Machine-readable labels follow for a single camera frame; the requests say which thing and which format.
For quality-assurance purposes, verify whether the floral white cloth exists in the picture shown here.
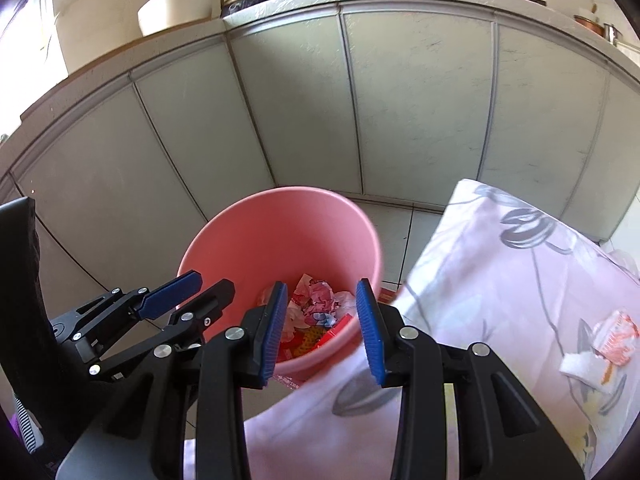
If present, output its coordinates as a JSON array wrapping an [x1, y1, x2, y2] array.
[[182, 178, 640, 480]]

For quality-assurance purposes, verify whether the copper pot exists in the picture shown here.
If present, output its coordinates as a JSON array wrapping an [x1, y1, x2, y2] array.
[[574, 7, 608, 36]]

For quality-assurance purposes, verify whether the white basin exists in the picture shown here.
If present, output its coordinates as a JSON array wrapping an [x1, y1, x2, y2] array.
[[137, 0, 213, 37]]

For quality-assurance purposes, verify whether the pink plastic bucket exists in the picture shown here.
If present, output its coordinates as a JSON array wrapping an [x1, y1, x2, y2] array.
[[177, 186, 385, 378]]

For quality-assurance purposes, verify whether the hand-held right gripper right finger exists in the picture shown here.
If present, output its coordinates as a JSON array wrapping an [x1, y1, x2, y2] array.
[[355, 277, 586, 480]]

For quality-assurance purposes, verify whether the grey kitchen counter cabinet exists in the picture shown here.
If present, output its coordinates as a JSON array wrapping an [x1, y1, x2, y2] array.
[[0, 0, 640, 306]]

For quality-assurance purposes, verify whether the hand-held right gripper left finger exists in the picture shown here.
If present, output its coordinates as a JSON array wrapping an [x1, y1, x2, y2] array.
[[102, 281, 290, 480]]

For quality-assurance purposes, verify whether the steel pot with lid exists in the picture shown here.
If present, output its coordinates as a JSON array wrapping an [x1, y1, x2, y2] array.
[[220, 0, 293, 18]]

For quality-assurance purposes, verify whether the orange white snack wrapper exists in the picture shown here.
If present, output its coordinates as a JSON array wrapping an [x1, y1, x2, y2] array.
[[559, 310, 640, 393]]

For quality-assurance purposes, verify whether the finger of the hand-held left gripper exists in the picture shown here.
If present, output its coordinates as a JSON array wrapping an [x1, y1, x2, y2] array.
[[89, 279, 236, 380], [54, 270, 204, 345]]

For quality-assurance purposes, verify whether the pink wrapper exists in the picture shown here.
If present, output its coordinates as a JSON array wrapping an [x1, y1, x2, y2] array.
[[287, 274, 358, 331]]

